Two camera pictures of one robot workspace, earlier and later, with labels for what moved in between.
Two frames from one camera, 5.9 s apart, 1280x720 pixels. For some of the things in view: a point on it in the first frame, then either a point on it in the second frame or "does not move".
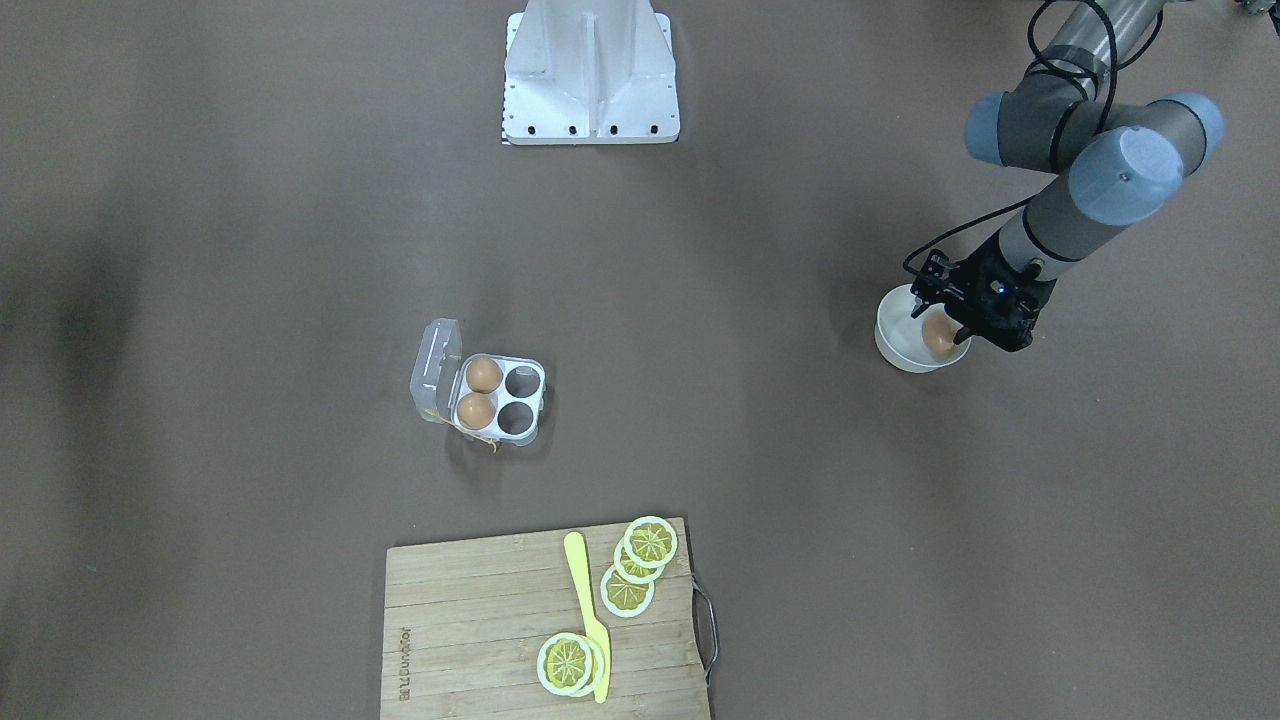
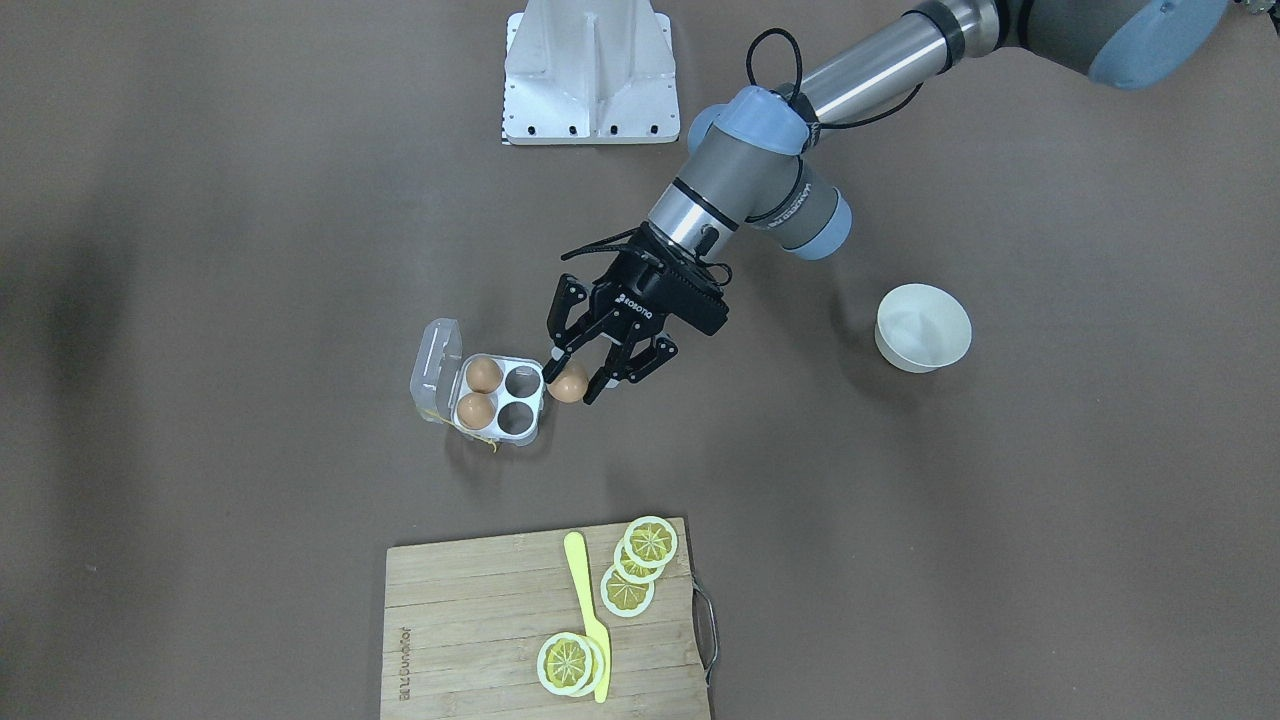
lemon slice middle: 633,570 does not move
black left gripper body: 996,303 → 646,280
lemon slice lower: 623,598 does not move
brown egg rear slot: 484,375 does not move
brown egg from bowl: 938,332 → 570,386
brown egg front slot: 475,411 does not move
